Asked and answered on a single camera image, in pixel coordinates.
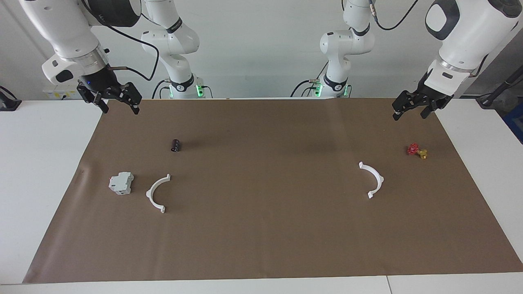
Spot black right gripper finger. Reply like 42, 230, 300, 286
118, 82, 143, 115
77, 87, 110, 114

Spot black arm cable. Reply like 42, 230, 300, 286
81, 0, 160, 82
369, 0, 420, 31

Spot white circuit breaker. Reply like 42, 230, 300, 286
108, 171, 134, 196

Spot blue box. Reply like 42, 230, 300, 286
503, 102, 523, 144

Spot black desk clamp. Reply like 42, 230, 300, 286
0, 86, 22, 111

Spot black tripod stand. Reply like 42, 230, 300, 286
476, 65, 523, 109

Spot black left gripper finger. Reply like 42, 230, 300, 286
391, 91, 419, 122
420, 100, 442, 120

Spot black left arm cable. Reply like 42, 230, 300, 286
369, 0, 420, 31

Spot white wall socket box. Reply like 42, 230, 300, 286
43, 84, 82, 100

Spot brown paper mat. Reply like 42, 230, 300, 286
22, 97, 523, 284

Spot black base cable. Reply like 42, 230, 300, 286
152, 79, 169, 99
291, 79, 317, 98

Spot red-handled brass valve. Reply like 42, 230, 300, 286
407, 143, 428, 160

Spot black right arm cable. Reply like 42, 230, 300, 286
81, 0, 160, 82

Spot white half-ring pipe clamp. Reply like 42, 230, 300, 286
146, 174, 171, 214
359, 162, 385, 199

